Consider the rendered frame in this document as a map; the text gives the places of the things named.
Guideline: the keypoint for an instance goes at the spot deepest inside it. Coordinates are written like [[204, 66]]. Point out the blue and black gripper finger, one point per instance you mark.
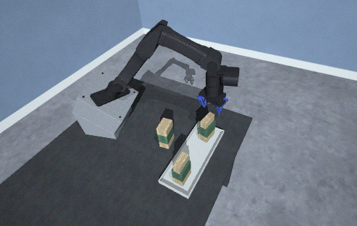
[[200, 100], [220, 108]]

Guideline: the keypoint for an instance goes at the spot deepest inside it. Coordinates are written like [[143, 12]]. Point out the tan block with green band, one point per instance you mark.
[[165, 133], [207, 127], [182, 167]]

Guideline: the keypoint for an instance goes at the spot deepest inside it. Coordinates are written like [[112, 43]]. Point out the white tray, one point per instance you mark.
[[199, 153]]

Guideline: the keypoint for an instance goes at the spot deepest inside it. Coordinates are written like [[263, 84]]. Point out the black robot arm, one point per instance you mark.
[[208, 58]]

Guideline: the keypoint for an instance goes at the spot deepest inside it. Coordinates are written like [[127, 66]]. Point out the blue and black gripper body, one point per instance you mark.
[[212, 96]]

